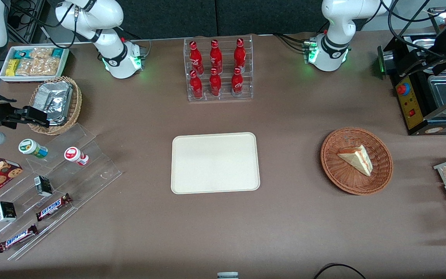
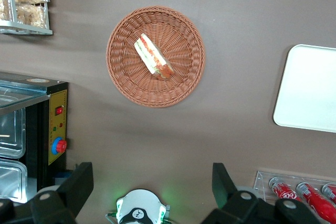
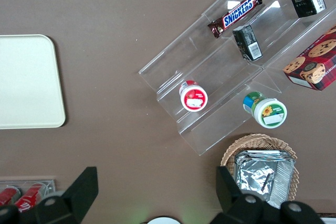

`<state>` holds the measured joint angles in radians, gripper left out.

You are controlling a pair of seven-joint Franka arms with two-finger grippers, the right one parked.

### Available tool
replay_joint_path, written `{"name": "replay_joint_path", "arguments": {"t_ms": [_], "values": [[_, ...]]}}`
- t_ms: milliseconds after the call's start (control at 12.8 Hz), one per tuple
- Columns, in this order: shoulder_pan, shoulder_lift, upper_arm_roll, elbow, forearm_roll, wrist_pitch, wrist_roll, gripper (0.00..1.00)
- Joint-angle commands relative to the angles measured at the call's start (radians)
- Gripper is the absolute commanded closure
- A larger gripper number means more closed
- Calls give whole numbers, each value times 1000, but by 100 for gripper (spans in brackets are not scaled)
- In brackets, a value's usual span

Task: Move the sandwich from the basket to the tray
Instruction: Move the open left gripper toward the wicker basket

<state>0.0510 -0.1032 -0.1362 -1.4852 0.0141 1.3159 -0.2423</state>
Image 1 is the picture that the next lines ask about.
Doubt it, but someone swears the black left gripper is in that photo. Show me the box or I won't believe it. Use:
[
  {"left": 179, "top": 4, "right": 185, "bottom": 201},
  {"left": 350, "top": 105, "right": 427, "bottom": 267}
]
[{"left": 410, "top": 22, "right": 446, "bottom": 77}]

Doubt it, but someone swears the triangular white bread sandwich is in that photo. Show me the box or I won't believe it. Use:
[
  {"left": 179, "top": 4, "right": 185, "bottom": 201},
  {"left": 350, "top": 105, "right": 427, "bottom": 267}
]
[{"left": 337, "top": 145, "right": 374, "bottom": 177}]

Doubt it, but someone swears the light wicker basket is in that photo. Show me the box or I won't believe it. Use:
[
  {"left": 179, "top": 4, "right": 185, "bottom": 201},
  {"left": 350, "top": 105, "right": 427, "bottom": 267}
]
[{"left": 28, "top": 76, "right": 82, "bottom": 136}]

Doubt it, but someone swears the white rectangular snack tray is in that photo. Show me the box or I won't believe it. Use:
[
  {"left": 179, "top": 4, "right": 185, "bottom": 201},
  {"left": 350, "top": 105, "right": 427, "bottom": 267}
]
[{"left": 0, "top": 46, "right": 70, "bottom": 83}]

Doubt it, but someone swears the brown wicker basket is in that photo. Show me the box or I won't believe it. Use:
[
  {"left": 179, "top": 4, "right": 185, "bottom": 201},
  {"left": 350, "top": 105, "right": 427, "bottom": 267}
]
[{"left": 321, "top": 127, "right": 394, "bottom": 195}]

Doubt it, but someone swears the cream plastic tray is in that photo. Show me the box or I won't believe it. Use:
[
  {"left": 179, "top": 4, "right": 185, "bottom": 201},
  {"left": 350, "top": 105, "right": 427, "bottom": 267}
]
[{"left": 171, "top": 132, "right": 261, "bottom": 195}]

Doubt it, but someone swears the silver foil packet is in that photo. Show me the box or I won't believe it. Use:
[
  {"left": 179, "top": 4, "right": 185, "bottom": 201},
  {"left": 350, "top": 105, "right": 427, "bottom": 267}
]
[{"left": 33, "top": 81, "right": 73, "bottom": 126}]

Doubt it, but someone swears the green lid white cup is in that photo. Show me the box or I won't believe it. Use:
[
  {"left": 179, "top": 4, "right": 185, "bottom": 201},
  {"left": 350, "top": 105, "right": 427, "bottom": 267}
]
[{"left": 18, "top": 139, "right": 48, "bottom": 159}]

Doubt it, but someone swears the black food warmer cabinet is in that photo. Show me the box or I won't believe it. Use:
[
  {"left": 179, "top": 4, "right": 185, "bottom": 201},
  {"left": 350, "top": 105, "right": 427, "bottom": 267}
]
[{"left": 377, "top": 6, "right": 446, "bottom": 136}]

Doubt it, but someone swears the clear bag of nuts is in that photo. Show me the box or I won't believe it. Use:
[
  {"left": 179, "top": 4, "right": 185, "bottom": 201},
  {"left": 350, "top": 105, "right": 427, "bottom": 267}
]
[
  {"left": 29, "top": 47, "right": 53, "bottom": 60},
  {"left": 16, "top": 58, "right": 61, "bottom": 76}
]

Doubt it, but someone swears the yellow snack packet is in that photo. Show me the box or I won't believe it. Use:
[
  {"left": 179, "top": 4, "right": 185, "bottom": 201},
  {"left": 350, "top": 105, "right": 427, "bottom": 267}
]
[{"left": 5, "top": 59, "right": 21, "bottom": 77}]

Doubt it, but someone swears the red lid white cup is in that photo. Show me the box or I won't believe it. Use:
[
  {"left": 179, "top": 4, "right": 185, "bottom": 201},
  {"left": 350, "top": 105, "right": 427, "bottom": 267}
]
[{"left": 64, "top": 146, "right": 89, "bottom": 166}]

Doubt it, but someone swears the small black carton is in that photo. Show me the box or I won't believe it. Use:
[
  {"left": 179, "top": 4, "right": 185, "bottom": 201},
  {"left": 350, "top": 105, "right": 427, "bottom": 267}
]
[
  {"left": 34, "top": 175, "right": 53, "bottom": 197},
  {"left": 0, "top": 201, "right": 17, "bottom": 222}
]

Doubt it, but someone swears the clear acrylic stepped display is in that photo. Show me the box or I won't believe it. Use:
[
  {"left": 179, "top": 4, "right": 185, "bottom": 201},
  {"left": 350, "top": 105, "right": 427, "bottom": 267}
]
[{"left": 0, "top": 123, "right": 123, "bottom": 261}]

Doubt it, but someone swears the brown snickers bar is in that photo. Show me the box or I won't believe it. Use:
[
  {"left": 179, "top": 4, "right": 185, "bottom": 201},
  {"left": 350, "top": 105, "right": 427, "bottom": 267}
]
[
  {"left": 36, "top": 193, "right": 72, "bottom": 222},
  {"left": 0, "top": 224, "right": 39, "bottom": 253}
]

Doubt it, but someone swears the red cola bottle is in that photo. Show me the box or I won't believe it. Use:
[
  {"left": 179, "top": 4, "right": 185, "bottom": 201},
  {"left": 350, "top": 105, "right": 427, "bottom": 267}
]
[
  {"left": 209, "top": 68, "right": 222, "bottom": 97},
  {"left": 234, "top": 38, "right": 246, "bottom": 72},
  {"left": 231, "top": 67, "right": 244, "bottom": 97},
  {"left": 209, "top": 40, "right": 223, "bottom": 73},
  {"left": 189, "top": 70, "right": 203, "bottom": 99},
  {"left": 189, "top": 41, "right": 203, "bottom": 74}
]

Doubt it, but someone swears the clear acrylic bottle rack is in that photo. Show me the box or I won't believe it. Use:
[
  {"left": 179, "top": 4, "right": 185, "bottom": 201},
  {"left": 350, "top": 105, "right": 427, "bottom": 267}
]
[{"left": 184, "top": 35, "right": 254, "bottom": 102}]

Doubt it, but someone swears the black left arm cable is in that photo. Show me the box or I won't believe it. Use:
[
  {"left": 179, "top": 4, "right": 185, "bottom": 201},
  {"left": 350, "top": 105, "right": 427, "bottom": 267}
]
[{"left": 380, "top": 0, "right": 446, "bottom": 59}]

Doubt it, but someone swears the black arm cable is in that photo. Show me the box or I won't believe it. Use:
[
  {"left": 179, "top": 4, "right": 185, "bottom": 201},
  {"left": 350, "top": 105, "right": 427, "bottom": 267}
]
[
  {"left": 9, "top": 0, "right": 105, "bottom": 49},
  {"left": 380, "top": 0, "right": 446, "bottom": 59}
]

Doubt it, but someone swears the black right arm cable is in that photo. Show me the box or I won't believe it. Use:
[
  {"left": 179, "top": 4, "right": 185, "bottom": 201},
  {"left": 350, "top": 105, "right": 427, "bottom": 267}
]
[{"left": 9, "top": 0, "right": 105, "bottom": 49}]

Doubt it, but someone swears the black base cable bundle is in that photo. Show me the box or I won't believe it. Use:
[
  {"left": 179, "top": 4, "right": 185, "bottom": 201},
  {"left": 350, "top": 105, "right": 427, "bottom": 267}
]
[{"left": 273, "top": 33, "right": 309, "bottom": 54}]

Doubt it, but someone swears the black floor cable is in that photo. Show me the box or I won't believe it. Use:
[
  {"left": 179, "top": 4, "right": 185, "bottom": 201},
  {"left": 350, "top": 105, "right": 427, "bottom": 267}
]
[{"left": 314, "top": 263, "right": 366, "bottom": 279}]

